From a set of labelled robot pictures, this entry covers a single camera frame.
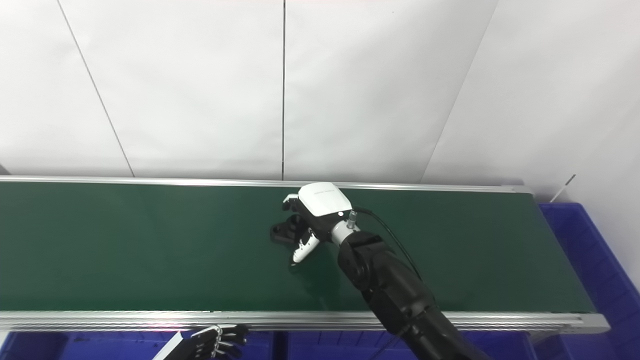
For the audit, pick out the aluminium conveyor side rail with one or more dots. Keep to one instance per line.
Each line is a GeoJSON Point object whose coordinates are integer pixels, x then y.
{"type": "Point", "coordinates": [150, 321]}
{"type": "Point", "coordinates": [200, 183]}

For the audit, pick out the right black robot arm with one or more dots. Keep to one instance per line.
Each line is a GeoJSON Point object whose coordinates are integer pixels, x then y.
{"type": "Point", "coordinates": [395, 290]}

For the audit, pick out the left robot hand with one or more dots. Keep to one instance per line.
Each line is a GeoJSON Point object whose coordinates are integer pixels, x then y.
{"type": "Point", "coordinates": [200, 345]}

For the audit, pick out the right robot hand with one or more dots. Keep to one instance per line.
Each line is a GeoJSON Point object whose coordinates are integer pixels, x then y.
{"type": "Point", "coordinates": [322, 200]}

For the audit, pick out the thin black white rod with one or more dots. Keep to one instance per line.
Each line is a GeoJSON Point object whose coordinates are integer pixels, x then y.
{"type": "Point", "coordinates": [562, 188]}

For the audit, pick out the black flanged metal part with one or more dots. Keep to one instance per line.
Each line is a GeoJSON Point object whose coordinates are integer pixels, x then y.
{"type": "Point", "coordinates": [281, 232]}

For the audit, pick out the green conveyor belt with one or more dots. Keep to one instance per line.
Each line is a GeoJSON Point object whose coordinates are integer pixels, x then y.
{"type": "Point", "coordinates": [150, 250]}

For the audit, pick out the blue plastic bin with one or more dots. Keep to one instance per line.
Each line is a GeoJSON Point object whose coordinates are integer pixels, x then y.
{"type": "Point", "coordinates": [340, 347]}
{"type": "Point", "coordinates": [100, 347]}
{"type": "Point", "coordinates": [595, 270]}

